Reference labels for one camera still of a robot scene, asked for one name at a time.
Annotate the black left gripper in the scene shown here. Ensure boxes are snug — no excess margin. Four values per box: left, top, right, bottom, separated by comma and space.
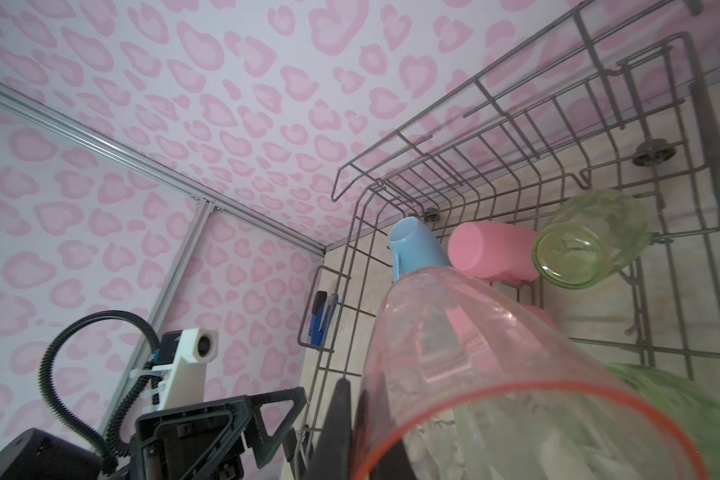
128, 386, 309, 480

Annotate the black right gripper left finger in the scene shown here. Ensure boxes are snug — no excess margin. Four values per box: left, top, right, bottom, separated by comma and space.
305, 378, 352, 480

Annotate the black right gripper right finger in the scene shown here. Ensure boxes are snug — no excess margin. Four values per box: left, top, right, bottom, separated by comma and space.
366, 373, 416, 480

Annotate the light pink translucent cup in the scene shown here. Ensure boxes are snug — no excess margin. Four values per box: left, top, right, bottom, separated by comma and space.
350, 267, 708, 479

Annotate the magenta plastic cup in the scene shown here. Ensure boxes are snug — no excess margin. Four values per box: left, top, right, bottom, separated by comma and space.
522, 304, 558, 329

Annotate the white blue ceramic mug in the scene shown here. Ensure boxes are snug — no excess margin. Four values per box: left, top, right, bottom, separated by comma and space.
388, 217, 451, 281

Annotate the pink plastic cup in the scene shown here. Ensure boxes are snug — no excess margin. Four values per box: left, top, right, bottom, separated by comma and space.
447, 221, 540, 285

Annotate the yellow-green translucent cup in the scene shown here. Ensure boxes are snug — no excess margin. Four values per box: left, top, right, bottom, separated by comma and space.
532, 189, 653, 290

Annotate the bright green translucent cup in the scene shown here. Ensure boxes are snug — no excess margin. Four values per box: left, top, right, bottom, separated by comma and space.
607, 363, 720, 479

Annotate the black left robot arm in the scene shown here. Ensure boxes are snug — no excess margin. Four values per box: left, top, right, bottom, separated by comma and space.
0, 387, 307, 479

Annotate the blue stapler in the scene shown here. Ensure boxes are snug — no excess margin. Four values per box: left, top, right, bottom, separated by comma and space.
309, 290, 339, 347

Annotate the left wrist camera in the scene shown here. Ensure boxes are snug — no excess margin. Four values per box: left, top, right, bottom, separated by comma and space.
129, 328, 218, 414

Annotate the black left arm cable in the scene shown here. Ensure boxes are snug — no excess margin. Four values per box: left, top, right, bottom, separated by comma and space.
38, 310, 160, 475

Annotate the grey wire dish rack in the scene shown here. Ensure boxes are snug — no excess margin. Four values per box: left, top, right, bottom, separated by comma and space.
298, 1, 720, 446

